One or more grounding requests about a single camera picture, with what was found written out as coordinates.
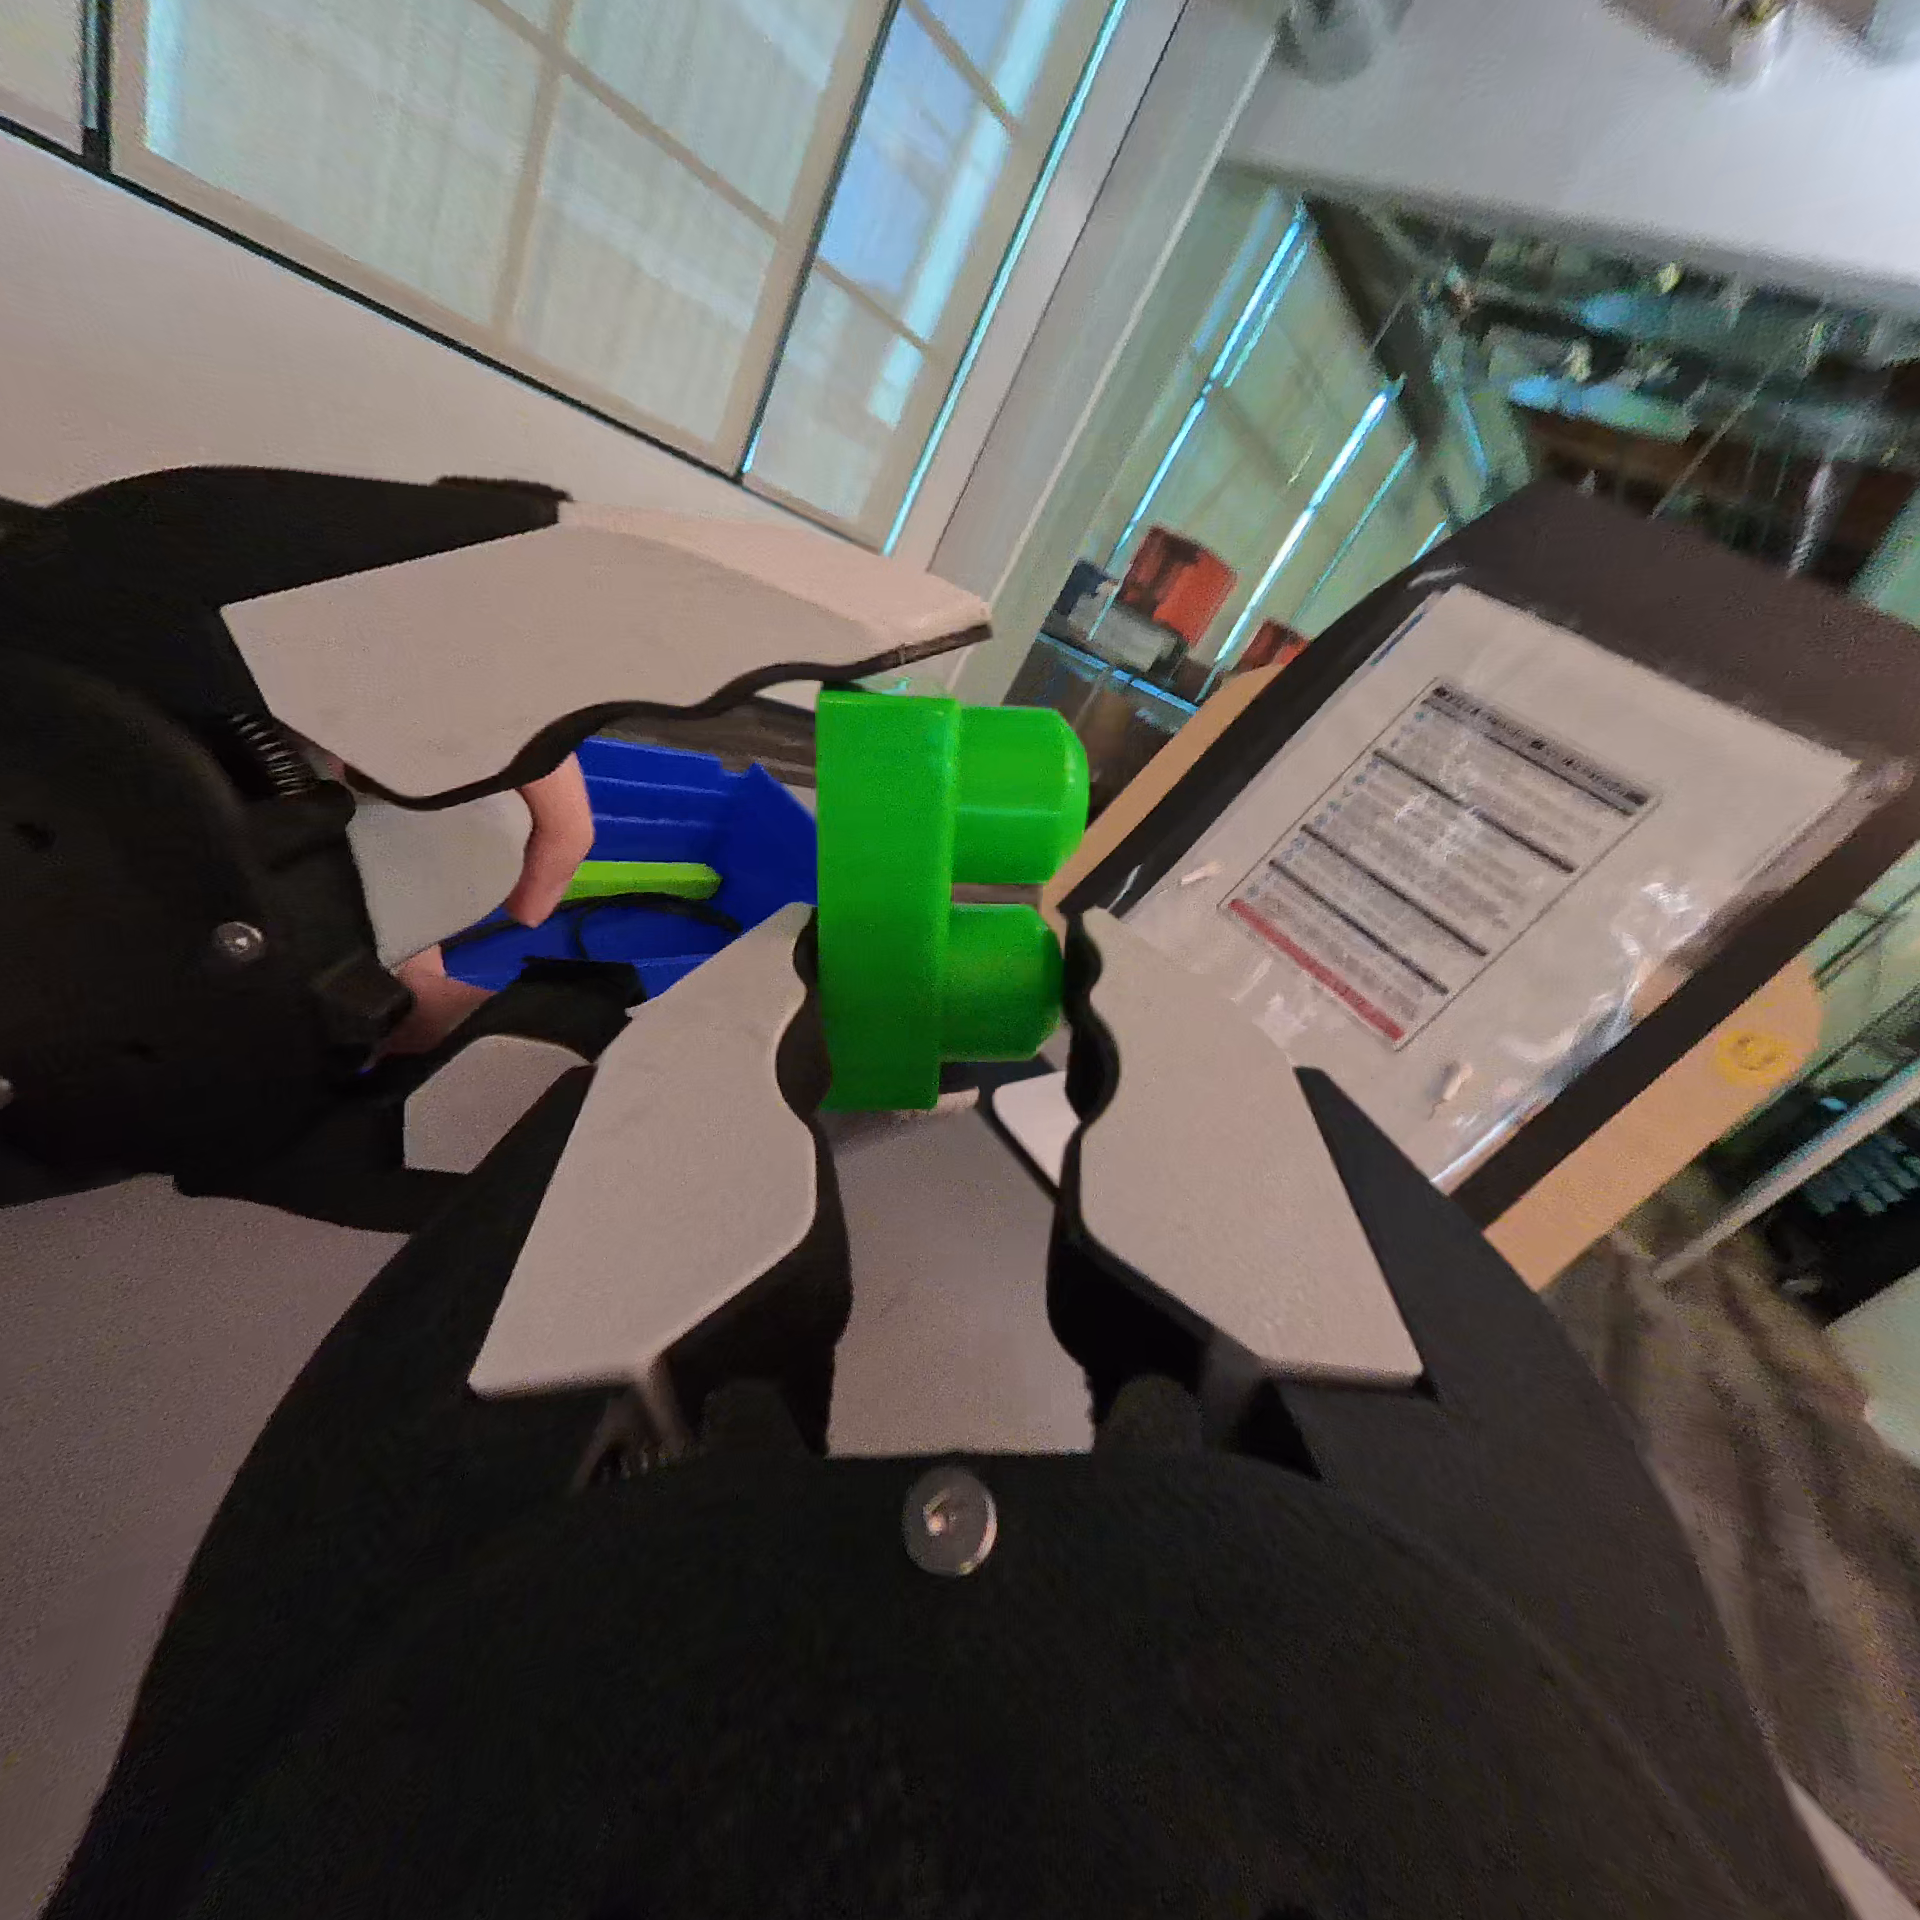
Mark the large glass window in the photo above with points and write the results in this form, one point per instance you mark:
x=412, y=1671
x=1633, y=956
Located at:
x=452, y=149

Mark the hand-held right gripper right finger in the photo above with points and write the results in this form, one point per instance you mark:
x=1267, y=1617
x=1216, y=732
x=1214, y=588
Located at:
x=1231, y=1215

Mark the lime green plastic piece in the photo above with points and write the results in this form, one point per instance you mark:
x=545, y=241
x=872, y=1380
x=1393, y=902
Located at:
x=645, y=878

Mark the blue plastic bin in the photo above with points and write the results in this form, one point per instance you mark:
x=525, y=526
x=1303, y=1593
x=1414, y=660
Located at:
x=661, y=796

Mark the white tablet stand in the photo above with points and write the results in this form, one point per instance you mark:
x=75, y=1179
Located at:
x=1036, y=1126

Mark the green toy brick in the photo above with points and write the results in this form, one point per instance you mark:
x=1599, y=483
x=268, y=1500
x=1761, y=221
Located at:
x=886, y=902

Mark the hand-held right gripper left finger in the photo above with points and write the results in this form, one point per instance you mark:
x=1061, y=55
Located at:
x=661, y=1200

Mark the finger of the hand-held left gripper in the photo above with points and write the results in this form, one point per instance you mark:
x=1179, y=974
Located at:
x=480, y=1109
x=525, y=630

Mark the plastic-sleeved instruction sheet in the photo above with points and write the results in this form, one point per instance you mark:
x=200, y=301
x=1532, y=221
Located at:
x=1501, y=840

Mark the person's left hand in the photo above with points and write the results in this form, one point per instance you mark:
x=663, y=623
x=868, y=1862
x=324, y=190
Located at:
x=552, y=840

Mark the orange machine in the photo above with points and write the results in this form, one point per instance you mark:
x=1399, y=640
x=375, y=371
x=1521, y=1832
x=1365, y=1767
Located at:
x=1184, y=579

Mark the yellow smiley sticker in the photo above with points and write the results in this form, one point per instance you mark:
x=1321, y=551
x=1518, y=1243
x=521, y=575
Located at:
x=1751, y=1053

